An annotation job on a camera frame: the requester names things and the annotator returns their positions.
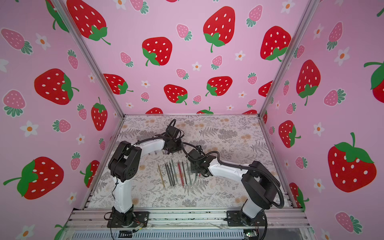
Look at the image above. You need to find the yellow pencil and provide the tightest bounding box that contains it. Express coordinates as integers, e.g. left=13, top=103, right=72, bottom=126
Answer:
left=158, top=165, right=166, bottom=190

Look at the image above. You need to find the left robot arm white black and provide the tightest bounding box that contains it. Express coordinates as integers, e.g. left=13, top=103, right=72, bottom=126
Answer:
left=108, top=119, right=184, bottom=214

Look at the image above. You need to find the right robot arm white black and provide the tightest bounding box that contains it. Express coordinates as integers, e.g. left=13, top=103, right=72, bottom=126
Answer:
left=186, top=150, right=285, bottom=219

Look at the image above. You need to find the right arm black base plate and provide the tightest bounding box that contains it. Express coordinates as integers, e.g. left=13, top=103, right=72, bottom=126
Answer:
left=224, top=211, right=268, bottom=227

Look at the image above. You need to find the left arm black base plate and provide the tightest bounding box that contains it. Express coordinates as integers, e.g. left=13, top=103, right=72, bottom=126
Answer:
left=107, top=211, right=150, bottom=228

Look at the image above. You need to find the aluminium frame rail base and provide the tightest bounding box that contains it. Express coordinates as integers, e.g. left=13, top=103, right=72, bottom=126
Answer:
left=55, top=208, right=316, bottom=240

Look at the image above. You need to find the left aluminium corner post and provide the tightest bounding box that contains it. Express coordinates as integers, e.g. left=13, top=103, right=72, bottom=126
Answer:
left=53, top=0, right=125, bottom=119

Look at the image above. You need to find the aluminium corner post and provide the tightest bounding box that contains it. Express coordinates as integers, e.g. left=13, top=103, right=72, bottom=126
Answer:
left=53, top=0, right=125, bottom=119
left=259, top=0, right=320, bottom=119

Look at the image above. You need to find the right aluminium corner post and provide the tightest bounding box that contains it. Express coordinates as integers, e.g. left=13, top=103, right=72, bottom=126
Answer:
left=259, top=0, right=320, bottom=119

